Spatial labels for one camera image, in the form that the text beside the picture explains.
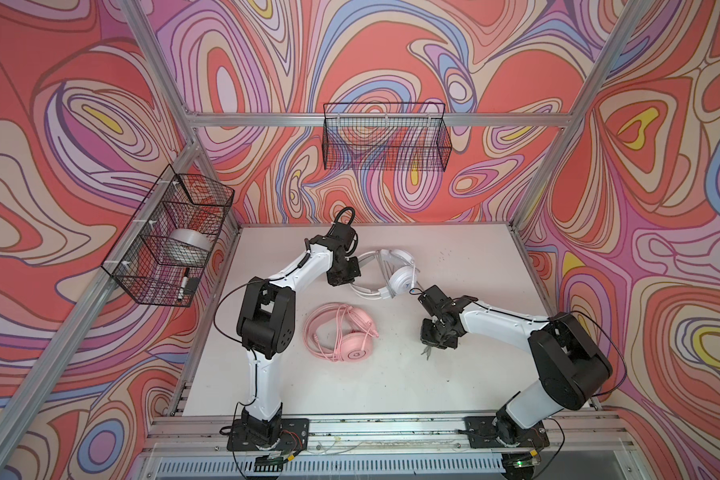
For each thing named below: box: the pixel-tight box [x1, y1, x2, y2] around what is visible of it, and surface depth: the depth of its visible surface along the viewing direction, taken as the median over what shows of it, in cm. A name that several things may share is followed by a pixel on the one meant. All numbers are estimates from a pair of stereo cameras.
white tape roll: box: [169, 228, 211, 251], surface depth 75 cm
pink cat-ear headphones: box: [304, 302, 379, 362], surface depth 84 cm
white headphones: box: [350, 249, 418, 299], surface depth 89 cm
